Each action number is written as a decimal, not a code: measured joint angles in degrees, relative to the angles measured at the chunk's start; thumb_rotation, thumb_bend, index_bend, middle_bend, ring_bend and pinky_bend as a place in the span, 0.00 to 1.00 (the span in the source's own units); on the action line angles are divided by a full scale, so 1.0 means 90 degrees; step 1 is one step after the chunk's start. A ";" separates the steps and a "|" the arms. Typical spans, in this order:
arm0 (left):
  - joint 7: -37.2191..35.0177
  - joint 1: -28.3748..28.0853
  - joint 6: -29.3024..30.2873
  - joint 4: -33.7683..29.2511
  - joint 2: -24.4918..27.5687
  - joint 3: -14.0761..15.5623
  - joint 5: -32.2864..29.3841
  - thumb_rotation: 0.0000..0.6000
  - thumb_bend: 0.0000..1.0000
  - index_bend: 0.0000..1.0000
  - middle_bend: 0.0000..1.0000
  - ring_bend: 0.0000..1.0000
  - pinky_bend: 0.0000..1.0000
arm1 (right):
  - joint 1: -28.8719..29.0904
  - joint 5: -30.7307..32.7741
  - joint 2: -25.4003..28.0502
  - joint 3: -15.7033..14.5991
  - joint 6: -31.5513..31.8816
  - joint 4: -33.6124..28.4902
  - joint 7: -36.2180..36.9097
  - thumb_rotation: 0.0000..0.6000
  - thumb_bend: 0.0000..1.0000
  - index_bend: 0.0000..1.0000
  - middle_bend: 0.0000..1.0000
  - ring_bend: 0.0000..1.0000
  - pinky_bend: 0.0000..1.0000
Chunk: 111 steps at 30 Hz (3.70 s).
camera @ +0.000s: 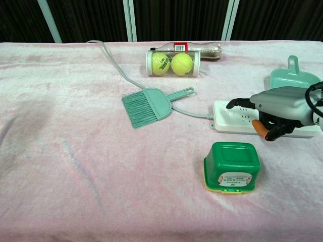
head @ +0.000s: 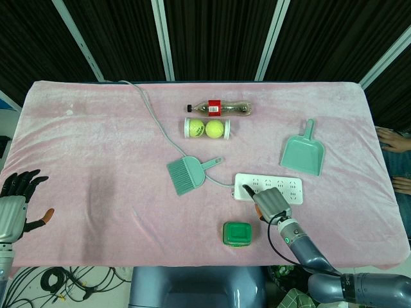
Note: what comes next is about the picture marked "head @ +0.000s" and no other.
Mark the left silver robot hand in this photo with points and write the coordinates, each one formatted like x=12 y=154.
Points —
x=14 y=199

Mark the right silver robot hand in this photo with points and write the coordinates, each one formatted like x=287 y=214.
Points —
x=272 y=202

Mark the white power strip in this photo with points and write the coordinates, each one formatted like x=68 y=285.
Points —
x=282 y=189

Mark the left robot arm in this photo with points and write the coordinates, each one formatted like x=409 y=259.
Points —
x=5 y=266

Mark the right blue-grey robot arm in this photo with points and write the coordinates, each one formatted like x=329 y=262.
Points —
x=321 y=256

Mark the teal hand brush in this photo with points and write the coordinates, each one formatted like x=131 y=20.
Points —
x=187 y=173

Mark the person's hand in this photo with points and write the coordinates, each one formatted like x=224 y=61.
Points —
x=393 y=141
x=403 y=184

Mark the green lidded plastic box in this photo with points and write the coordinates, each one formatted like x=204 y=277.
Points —
x=237 y=235

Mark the teal dustpan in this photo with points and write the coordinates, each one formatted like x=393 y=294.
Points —
x=303 y=154

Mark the pink velvet table cloth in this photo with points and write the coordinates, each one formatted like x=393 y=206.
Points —
x=96 y=160

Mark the plain yellow tennis ball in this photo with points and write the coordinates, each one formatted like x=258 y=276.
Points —
x=214 y=129

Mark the green patterned fabric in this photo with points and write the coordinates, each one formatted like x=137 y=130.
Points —
x=295 y=295

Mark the clear tennis ball tube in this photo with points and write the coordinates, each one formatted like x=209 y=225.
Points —
x=207 y=128

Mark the yellow tennis ball with logo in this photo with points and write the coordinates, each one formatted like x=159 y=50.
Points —
x=196 y=128

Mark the clear plastic cola bottle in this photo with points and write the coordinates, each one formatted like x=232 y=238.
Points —
x=221 y=107

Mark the blue-grey robot torso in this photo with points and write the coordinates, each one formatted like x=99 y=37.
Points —
x=199 y=287

